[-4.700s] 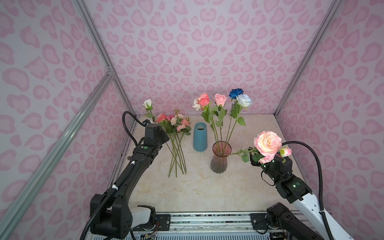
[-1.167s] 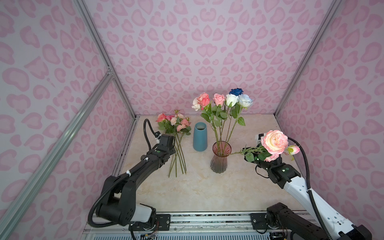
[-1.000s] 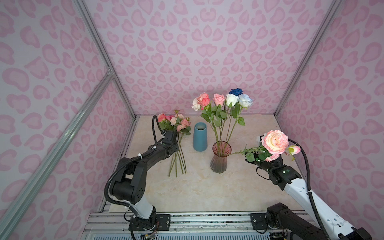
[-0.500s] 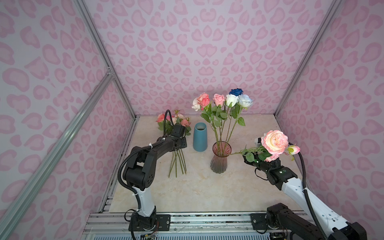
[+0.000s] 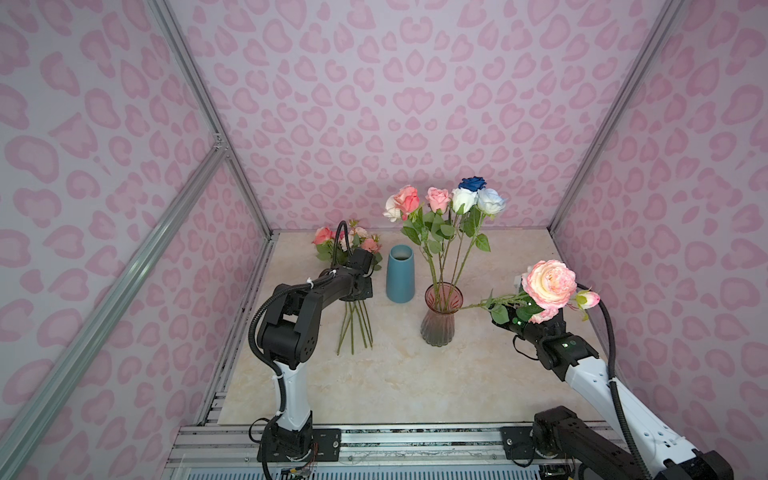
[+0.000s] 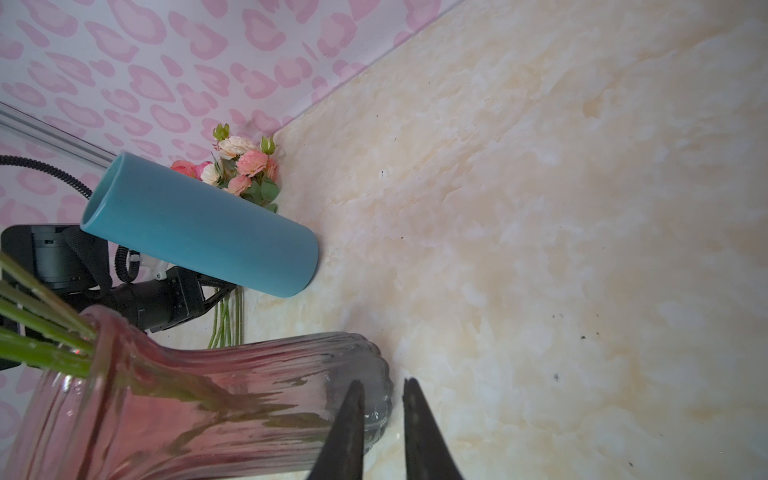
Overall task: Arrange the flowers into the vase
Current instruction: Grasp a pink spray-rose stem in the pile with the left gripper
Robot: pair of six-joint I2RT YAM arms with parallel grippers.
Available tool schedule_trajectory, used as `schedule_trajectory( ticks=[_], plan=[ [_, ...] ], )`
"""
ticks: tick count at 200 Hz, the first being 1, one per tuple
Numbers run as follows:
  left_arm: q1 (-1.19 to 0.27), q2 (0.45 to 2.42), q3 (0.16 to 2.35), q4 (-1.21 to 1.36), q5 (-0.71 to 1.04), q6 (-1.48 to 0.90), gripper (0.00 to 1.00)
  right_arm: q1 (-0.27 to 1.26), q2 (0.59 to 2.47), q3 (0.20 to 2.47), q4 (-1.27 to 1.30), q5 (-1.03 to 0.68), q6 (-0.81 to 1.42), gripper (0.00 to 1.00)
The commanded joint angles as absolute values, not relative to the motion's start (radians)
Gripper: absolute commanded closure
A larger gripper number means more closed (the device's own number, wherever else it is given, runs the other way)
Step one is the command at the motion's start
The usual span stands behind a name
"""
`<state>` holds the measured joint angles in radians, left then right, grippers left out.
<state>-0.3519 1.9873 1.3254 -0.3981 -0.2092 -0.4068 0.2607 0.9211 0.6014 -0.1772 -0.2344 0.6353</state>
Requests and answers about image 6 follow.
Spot left corner aluminium post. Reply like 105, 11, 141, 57
1, 103, 117, 170

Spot cream white rose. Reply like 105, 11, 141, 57
1, 253, 96, 339

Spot pink glass vase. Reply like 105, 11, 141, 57
3, 306, 393, 479

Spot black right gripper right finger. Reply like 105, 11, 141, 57
403, 378, 463, 480

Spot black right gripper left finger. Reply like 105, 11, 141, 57
307, 380, 365, 480

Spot pink cream spray roses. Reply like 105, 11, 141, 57
198, 124, 280, 349

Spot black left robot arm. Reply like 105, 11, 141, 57
1, 224, 236, 332

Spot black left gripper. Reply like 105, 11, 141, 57
89, 267, 237, 332

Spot teal ceramic vase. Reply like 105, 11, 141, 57
80, 152, 319, 298

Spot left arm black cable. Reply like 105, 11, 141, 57
0, 154, 142, 284

